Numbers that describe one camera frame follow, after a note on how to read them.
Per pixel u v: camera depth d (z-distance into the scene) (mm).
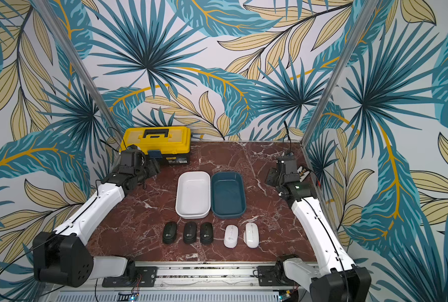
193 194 957
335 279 371
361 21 718
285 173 567
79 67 837
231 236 818
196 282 730
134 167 635
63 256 401
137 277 716
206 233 821
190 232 836
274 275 734
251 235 822
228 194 955
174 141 967
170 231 838
